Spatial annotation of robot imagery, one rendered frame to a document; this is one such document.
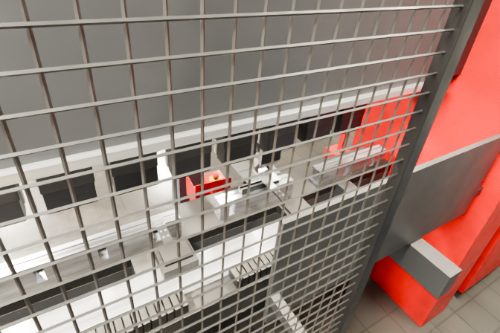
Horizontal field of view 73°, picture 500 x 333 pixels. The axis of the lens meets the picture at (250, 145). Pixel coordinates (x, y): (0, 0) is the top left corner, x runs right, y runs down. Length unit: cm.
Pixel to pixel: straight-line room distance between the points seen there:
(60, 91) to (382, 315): 219
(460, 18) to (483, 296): 260
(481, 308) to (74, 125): 263
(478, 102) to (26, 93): 167
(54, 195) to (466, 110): 169
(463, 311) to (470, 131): 134
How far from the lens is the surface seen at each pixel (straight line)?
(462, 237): 205
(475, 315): 280
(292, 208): 138
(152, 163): 118
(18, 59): 79
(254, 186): 151
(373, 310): 249
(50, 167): 87
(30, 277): 141
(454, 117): 187
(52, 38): 78
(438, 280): 164
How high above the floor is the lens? 195
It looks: 32 degrees down
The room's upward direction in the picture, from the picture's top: 5 degrees clockwise
